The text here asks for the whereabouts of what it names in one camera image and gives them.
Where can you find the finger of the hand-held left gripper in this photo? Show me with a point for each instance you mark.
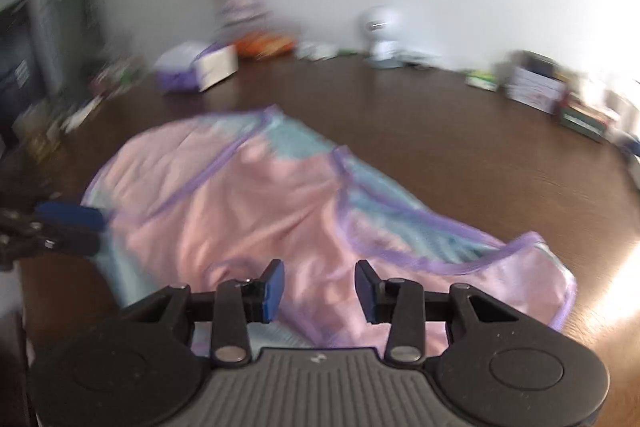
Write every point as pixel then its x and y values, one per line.
pixel 70 214
pixel 72 244

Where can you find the small black box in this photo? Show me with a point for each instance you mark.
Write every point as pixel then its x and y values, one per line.
pixel 537 62

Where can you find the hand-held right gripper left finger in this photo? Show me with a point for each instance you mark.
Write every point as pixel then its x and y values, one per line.
pixel 272 292

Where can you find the grey shelf unit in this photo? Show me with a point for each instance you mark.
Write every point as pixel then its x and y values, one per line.
pixel 55 22

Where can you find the purple and white tissue box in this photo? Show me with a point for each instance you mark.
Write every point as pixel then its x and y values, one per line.
pixel 200 67

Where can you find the white printed tin box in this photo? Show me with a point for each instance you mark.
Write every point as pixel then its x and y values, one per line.
pixel 532 89

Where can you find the clear box of oranges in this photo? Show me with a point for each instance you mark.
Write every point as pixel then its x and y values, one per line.
pixel 265 46

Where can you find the dark box with green label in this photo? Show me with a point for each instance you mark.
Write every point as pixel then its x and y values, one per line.
pixel 582 119

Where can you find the green flat packet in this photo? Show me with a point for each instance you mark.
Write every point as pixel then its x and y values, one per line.
pixel 481 81

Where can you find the white plastic clip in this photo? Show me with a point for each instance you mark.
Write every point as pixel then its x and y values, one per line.
pixel 315 51

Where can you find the pink and blue garment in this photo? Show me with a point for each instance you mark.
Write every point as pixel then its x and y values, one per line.
pixel 250 207

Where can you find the white round-headed robot figure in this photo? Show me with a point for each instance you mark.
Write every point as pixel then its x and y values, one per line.
pixel 380 34

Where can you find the white textured vase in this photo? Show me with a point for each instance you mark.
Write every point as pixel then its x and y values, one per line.
pixel 241 2

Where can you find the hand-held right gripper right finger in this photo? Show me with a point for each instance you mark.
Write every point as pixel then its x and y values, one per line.
pixel 365 294

